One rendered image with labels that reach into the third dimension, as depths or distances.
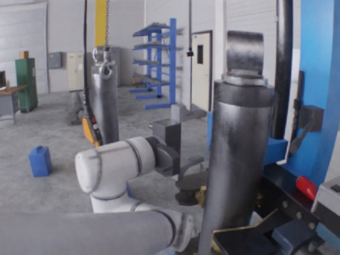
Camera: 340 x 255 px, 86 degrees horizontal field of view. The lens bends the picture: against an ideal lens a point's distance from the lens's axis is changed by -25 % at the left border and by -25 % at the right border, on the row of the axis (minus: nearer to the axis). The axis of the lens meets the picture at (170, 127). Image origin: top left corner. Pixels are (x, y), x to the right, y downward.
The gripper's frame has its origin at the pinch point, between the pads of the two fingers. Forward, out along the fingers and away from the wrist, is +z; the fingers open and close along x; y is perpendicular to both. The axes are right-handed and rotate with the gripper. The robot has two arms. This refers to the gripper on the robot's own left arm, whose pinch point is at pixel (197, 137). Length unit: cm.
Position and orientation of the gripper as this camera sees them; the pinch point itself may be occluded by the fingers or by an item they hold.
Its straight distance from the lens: 65.0
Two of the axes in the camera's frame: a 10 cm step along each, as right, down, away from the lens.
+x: -0.1, 9.5, 3.1
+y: -6.4, -2.4, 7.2
